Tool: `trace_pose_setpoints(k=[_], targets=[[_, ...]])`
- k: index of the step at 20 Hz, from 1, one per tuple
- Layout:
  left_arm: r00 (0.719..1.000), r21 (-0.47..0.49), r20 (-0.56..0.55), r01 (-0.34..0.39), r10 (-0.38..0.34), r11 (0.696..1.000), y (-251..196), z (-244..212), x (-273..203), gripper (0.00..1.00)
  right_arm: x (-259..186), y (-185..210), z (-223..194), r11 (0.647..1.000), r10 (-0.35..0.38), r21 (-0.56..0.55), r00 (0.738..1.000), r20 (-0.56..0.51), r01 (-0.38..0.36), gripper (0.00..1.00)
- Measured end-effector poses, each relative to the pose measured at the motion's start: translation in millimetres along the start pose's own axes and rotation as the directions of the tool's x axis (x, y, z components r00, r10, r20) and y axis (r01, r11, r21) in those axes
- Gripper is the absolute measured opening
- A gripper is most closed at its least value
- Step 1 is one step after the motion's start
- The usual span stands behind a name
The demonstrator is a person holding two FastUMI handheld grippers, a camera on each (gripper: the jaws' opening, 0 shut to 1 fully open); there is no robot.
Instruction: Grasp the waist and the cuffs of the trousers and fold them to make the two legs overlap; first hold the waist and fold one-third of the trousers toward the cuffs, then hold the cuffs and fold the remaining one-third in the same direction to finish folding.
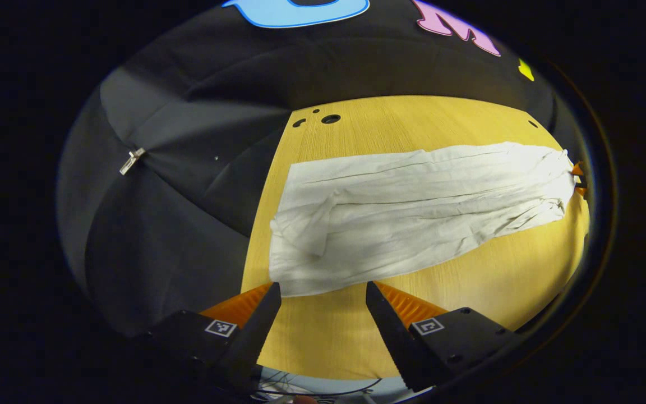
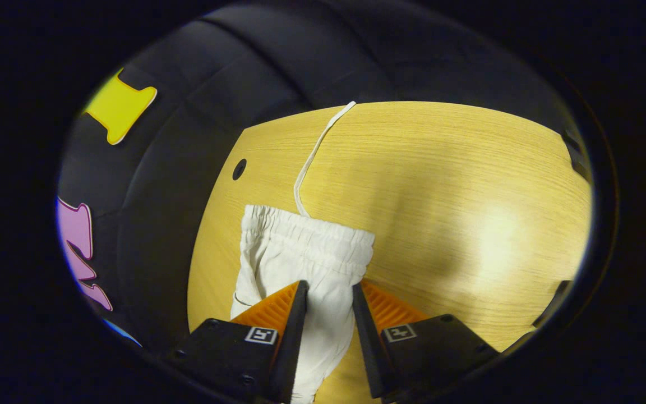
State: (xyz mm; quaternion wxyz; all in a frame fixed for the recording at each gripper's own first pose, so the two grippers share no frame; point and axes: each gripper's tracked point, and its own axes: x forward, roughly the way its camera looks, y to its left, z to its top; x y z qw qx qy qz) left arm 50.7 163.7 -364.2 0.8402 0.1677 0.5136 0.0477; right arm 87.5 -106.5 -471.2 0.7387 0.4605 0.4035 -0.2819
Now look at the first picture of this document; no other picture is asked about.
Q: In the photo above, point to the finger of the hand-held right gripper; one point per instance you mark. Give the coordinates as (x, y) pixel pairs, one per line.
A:
(581, 191)
(577, 169)

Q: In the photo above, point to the silver metal clip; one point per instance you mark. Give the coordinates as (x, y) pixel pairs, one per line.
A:
(132, 161)

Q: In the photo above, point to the black backdrop cloth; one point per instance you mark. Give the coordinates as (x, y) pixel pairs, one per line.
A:
(188, 224)

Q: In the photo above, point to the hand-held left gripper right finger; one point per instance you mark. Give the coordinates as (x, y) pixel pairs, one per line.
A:
(393, 342)

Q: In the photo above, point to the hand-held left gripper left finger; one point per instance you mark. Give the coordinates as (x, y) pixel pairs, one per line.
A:
(255, 336)

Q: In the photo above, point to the white jeans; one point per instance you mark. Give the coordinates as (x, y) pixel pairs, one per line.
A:
(413, 213)

